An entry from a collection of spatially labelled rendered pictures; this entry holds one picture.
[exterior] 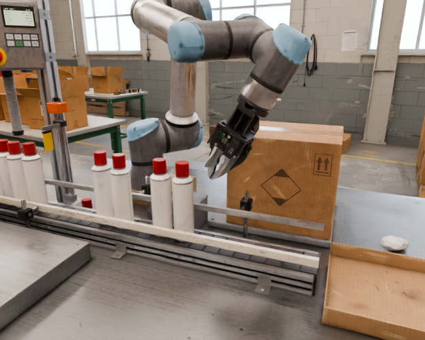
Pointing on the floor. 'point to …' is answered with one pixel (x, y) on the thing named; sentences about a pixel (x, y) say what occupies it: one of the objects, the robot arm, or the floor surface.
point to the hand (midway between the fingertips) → (214, 173)
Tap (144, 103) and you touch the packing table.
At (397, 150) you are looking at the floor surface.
